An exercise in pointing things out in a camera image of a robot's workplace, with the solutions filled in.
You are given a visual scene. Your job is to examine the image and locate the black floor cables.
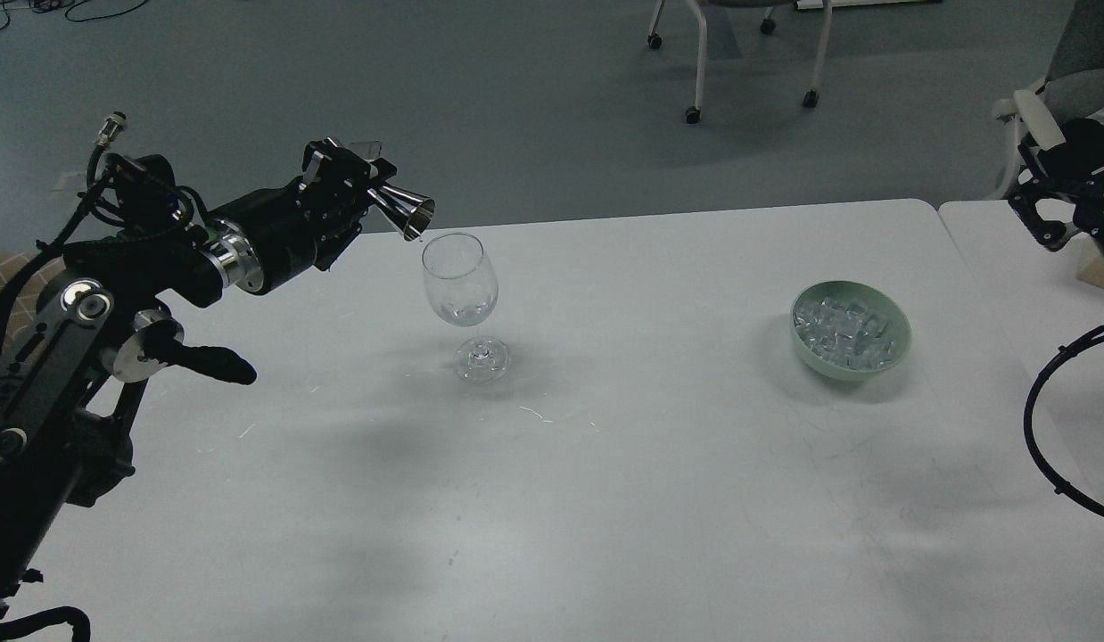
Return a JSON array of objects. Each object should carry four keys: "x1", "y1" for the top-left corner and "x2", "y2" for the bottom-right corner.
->
[{"x1": 0, "y1": 0, "x2": 148, "y2": 38}]

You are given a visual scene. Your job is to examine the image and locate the green bowl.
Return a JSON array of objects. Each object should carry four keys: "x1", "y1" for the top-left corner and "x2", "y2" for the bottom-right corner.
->
[{"x1": 790, "y1": 280, "x2": 912, "y2": 383}]

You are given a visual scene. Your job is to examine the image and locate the clear ice cubes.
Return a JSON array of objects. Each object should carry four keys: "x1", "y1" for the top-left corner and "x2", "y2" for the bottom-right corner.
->
[{"x1": 794, "y1": 296, "x2": 900, "y2": 371}]

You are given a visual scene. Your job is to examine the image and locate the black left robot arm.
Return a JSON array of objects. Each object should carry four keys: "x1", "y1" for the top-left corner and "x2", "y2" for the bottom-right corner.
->
[{"x1": 0, "y1": 113, "x2": 435, "y2": 641}]

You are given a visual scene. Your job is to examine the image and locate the white rolling chair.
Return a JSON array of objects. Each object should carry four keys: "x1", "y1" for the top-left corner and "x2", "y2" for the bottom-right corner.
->
[{"x1": 683, "y1": 1, "x2": 835, "y2": 125}]

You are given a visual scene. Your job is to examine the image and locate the clear wine glass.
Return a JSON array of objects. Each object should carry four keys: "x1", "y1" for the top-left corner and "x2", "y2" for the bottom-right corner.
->
[{"x1": 421, "y1": 232, "x2": 511, "y2": 383}]

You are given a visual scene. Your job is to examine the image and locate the wooden block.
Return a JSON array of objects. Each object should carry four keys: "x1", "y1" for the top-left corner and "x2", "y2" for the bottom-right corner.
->
[{"x1": 1076, "y1": 240, "x2": 1104, "y2": 290}]

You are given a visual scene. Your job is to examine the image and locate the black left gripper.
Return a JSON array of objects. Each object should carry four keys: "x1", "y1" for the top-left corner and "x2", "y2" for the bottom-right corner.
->
[{"x1": 205, "y1": 137, "x2": 399, "y2": 295}]

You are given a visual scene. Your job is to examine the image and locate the steel double jigger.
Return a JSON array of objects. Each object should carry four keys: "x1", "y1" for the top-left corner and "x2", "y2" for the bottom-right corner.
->
[{"x1": 367, "y1": 184, "x2": 435, "y2": 243}]

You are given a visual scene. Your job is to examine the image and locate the beige checkered seat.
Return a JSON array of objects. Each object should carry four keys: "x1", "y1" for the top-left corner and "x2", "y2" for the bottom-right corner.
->
[{"x1": 0, "y1": 252, "x2": 55, "y2": 350}]

